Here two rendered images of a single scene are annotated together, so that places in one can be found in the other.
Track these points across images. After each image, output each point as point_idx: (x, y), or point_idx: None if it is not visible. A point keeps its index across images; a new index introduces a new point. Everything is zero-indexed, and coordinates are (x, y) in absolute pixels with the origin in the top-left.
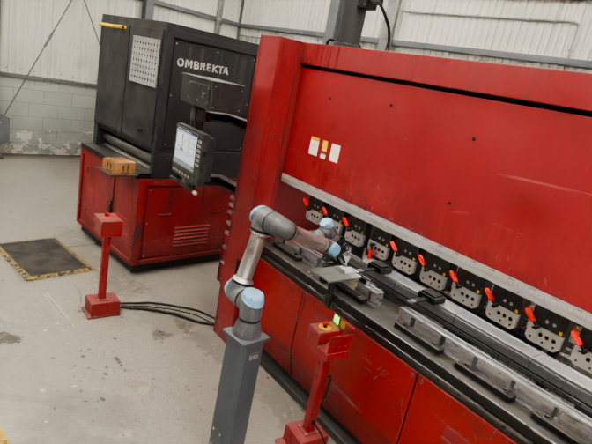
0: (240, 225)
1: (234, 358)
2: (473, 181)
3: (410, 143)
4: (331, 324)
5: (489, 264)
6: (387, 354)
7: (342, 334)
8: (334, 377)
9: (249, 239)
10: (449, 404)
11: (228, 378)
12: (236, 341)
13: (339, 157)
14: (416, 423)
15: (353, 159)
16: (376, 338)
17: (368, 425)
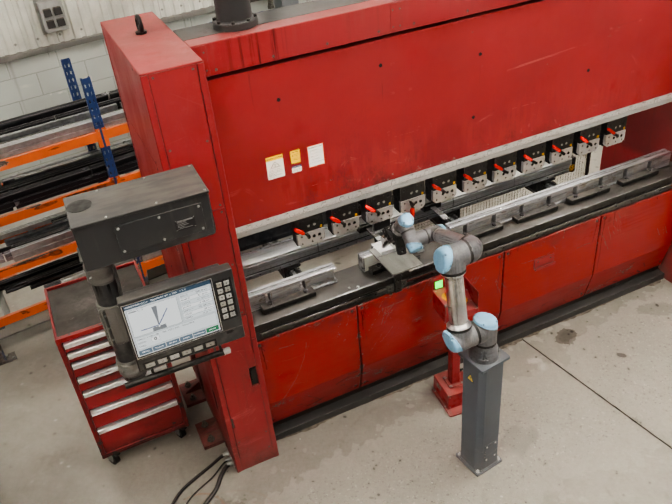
0: None
1: (499, 376)
2: (489, 88)
3: (416, 90)
4: (440, 291)
5: (517, 139)
6: (474, 265)
7: (422, 295)
8: (426, 332)
9: (457, 285)
10: (532, 246)
11: (495, 397)
12: (501, 362)
13: (325, 154)
14: (511, 282)
15: (348, 144)
16: None
17: None
